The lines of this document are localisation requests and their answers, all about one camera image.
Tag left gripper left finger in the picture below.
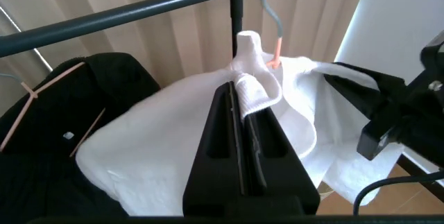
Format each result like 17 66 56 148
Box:
182 81 246 217

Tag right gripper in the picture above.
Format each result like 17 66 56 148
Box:
324 62 444 168

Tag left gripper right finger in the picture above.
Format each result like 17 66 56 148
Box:
244 107 321 217

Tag white garment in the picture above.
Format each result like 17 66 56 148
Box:
75 30 405 217

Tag pink clothes hanger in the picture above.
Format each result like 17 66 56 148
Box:
0 61 107 158
259 0 348 70

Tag black shorts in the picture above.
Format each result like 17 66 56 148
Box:
0 52 162 218

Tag black clothes rack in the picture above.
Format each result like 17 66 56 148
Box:
0 0 302 59

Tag beige curtain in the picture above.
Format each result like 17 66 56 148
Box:
0 0 372 117

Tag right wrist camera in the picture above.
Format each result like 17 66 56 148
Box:
419 31 444 79

